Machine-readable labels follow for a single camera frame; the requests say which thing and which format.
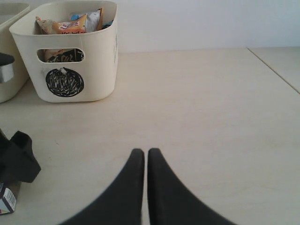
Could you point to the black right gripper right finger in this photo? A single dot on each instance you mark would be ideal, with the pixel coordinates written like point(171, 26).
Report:
point(170, 202)

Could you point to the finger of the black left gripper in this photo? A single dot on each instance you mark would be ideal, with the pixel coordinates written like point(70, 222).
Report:
point(17, 161)

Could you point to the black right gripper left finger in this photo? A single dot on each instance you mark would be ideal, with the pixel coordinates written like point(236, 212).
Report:
point(121, 203)

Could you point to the purple drink carton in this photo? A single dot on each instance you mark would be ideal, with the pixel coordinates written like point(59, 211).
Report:
point(9, 192)

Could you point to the orange black noodle packet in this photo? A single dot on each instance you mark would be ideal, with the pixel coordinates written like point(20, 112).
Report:
point(78, 24)

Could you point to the blue noodle packet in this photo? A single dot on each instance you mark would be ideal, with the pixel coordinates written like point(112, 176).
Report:
point(107, 23)

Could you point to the cream bin with circle mark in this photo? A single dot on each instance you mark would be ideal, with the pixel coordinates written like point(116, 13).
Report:
point(91, 79)

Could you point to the cream bin with square mark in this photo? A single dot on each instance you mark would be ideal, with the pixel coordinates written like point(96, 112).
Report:
point(9, 14)

